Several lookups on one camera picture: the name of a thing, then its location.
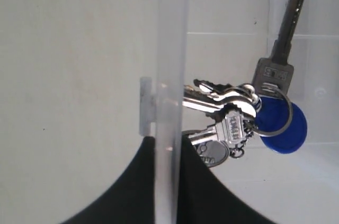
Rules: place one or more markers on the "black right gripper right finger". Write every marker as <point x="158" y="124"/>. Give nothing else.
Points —
<point x="202" y="198"/>

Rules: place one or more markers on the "keys with blue fob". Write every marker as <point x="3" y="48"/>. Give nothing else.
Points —
<point x="259" y="108"/>

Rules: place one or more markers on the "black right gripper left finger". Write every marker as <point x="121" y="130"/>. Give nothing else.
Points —
<point x="130" y="199"/>

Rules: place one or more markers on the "clear drawer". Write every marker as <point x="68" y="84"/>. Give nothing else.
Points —
<point x="225" y="39"/>

